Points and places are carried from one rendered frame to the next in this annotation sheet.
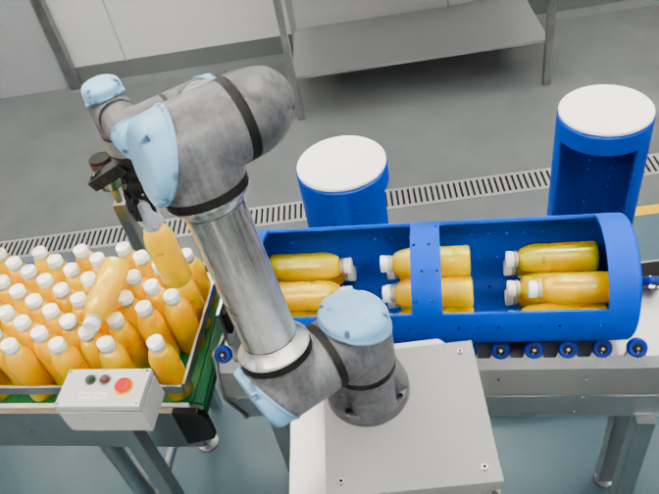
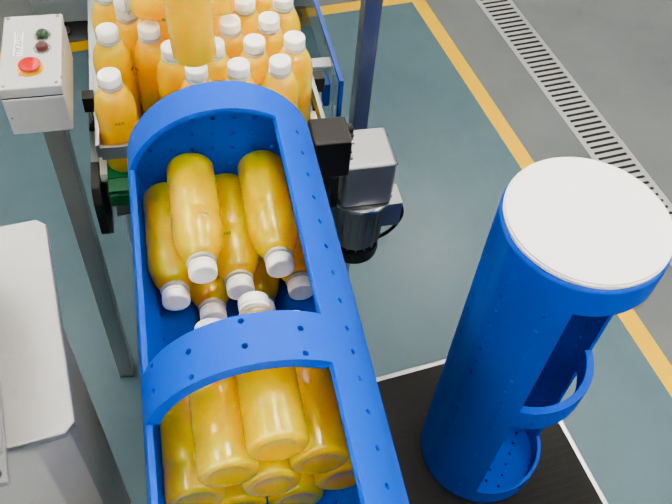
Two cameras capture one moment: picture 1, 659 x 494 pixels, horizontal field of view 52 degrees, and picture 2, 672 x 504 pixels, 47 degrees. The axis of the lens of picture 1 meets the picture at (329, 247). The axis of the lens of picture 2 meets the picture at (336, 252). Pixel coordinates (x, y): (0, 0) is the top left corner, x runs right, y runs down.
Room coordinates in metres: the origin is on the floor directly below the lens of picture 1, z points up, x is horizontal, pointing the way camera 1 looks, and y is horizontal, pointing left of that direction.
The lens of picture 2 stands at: (0.91, -0.64, 1.96)
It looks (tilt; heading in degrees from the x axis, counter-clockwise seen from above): 52 degrees down; 60
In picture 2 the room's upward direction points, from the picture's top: 6 degrees clockwise
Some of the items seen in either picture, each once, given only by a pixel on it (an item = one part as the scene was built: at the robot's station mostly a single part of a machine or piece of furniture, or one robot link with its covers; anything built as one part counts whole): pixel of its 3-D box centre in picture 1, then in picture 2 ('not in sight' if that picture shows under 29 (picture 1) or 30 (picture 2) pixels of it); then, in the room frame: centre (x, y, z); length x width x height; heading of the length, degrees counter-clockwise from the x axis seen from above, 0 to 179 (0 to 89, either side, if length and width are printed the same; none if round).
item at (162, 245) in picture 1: (166, 252); (187, 5); (1.18, 0.37, 1.25); 0.07 x 0.07 x 0.19
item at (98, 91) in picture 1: (110, 108); not in sight; (1.15, 0.35, 1.65); 0.09 x 0.08 x 0.11; 26
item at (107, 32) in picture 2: (105, 343); (107, 33); (1.08, 0.57, 1.09); 0.04 x 0.04 x 0.02
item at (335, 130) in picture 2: not in sight; (326, 150); (1.39, 0.28, 0.95); 0.10 x 0.07 x 0.10; 167
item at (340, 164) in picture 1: (340, 163); (588, 218); (1.68, -0.09, 1.03); 0.28 x 0.28 x 0.01
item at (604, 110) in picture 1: (605, 109); not in sight; (1.68, -0.92, 1.03); 0.28 x 0.28 x 0.01
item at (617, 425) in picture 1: (616, 431); not in sight; (1.01, -0.75, 0.31); 0.06 x 0.06 x 0.63; 77
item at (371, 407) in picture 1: (365, 374); not in sight; (0.72, -0.02, 1.27); 0.15 x 0.15 x 0.10
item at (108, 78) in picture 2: (155, 342); (109, 78); (1.06, 0.44, 1.09); 0.04 x 0.04 x 0.02
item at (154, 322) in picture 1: (156, 333); (177, 94); (1.18, 0.48, 0.99); 0.07 x 0.07 x 0.19
